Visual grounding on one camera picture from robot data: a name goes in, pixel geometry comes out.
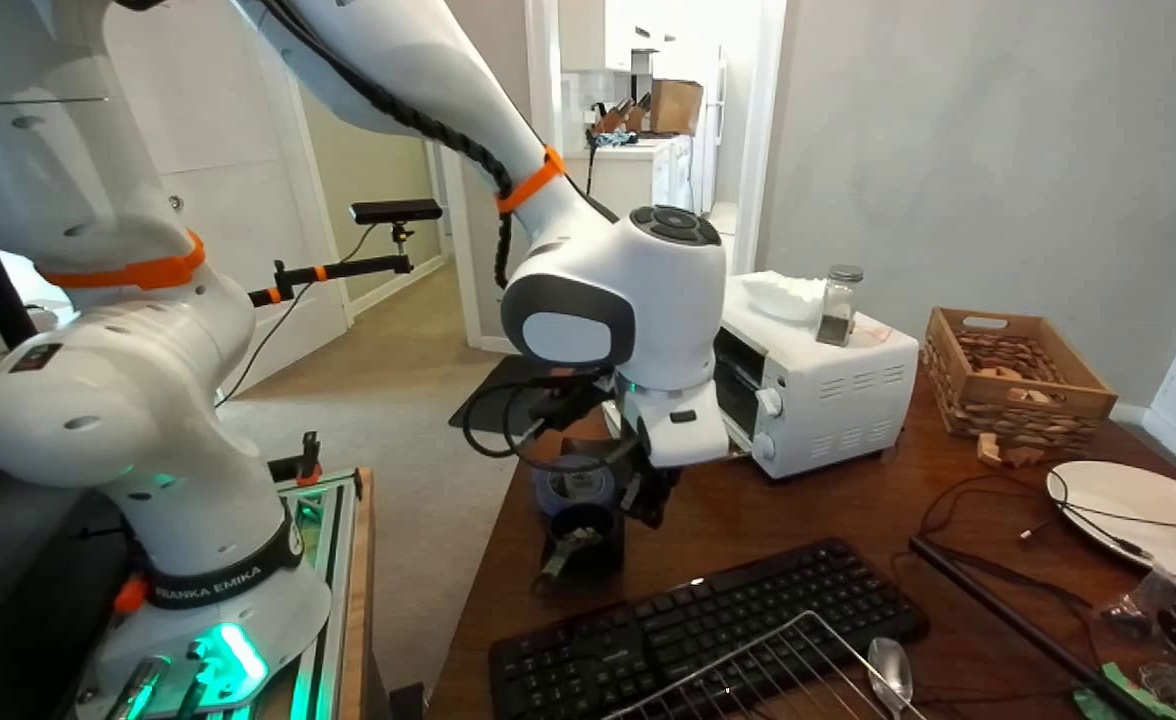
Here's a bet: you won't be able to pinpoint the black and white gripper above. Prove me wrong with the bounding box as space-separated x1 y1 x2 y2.
612 381 733 533

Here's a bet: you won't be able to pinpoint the silver wire grill rack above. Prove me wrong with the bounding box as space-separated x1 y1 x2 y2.
602 607 893 720

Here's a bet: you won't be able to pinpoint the white toaster oven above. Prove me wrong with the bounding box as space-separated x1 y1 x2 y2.
712 270 923 483

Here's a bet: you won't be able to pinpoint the black rectangular mat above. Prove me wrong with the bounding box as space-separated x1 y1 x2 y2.
534 434 642 587

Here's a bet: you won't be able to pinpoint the black computer keyboard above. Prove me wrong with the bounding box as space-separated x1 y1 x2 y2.
485 535 933 720

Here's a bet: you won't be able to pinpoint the dark floor mat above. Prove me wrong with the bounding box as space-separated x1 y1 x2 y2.
443 352 524 434

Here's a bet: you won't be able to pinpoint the white paper towel wad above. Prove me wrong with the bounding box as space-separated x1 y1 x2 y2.
729 266 833 327

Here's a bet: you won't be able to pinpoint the glass spice jar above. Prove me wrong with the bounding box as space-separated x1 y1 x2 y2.
817 260 868 352

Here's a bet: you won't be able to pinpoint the robot cart aluminium rails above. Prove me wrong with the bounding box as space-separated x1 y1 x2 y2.
64 462 381 720

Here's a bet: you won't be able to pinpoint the brown wicker basket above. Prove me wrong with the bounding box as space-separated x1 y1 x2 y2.
920 309 1121 451

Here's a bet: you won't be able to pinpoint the white cabinet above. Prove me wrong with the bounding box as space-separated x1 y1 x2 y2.
586 130 700 217

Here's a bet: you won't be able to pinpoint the black orange clamp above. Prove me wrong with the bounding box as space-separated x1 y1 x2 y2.
288 426 330 493

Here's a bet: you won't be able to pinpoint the long black stick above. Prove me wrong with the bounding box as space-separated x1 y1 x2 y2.
906 533 1123 702

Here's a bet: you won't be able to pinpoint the brown cardboard box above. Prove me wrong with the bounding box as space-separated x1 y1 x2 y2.
650 77 709 138

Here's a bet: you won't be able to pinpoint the white panel door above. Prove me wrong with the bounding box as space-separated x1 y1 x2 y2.
145 77 358 390

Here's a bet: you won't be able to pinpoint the white plate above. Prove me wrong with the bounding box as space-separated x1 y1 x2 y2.
1045 456 1176 587

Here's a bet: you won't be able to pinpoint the green flat object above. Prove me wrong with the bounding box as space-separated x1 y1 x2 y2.
1067 661 1176 720

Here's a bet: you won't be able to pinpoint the clear plastic bag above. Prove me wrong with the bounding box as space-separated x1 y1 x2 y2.
1099 585 1176 720

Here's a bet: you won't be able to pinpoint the large black case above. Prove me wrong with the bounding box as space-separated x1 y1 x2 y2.
0 451 132 720

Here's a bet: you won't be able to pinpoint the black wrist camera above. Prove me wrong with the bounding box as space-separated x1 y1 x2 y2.
521 374 620 433

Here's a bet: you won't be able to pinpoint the black stereo camera bar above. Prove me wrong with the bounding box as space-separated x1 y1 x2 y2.
349 197 443 228

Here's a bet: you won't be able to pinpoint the thin black cable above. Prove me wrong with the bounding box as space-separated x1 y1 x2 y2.
916 468 1176 565

